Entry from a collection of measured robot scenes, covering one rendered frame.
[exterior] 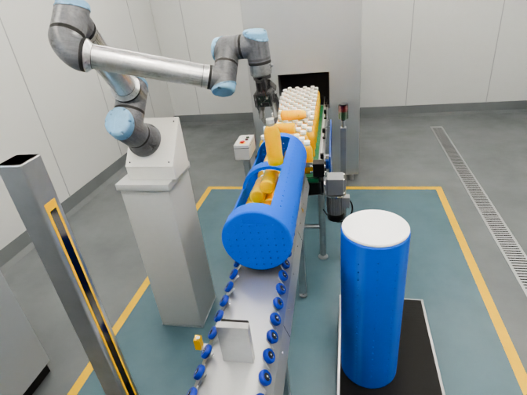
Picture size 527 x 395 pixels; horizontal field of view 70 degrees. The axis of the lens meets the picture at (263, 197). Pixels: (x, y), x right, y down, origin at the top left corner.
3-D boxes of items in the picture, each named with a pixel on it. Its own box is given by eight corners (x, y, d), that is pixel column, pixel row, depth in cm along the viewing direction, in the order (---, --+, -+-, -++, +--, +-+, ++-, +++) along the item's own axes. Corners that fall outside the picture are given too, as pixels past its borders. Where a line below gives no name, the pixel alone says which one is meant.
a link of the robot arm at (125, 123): (121, 147, 200) (99, 135, 184) (125, 117, 204) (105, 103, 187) (147, 147, 197) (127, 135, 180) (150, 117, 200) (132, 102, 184)
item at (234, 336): (223, 360, 121) (215, 327, 114) (226, 350, 124) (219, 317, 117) (253, 363, 119) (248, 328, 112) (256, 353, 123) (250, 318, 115)
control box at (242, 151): (235, 160, 248) (233, 145, 243) (241, 148, 265) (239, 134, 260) (250, 159, 246) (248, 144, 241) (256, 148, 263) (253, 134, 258)
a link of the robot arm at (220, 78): (36, 54, 125) (238, 88, 139) (43, 20, 128) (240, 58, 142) (48, 71, 136) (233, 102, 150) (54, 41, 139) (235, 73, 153)
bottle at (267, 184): (275, 193, 175) (280, 175, 191) (273, 179, 172) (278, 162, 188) (260, 193, 177) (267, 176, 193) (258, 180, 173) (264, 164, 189)
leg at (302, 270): (299, 298, 271) (293, 224, 241) (299, 291, 276) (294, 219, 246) (307, 298, 270) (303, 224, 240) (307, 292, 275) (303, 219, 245)
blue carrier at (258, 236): (228, 270, 158) (214, 212, 145) (262, 178, 233) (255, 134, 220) (296, 270, 152) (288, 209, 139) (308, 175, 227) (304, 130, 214)
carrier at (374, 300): (404, 386, 189) (387, 340, 214) (421, 244, 147) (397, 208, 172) (347, 391, 190) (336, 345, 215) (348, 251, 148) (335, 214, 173)
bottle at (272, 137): (285, 163, 169) (280, 123, 160) (270, 167, 168) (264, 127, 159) (281, 157, 175) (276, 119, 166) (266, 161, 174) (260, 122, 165)
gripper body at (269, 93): (255, 109, 153) (249, 79, 147) (259, 102, 160) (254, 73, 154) (273, 107, 151) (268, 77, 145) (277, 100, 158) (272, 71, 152)
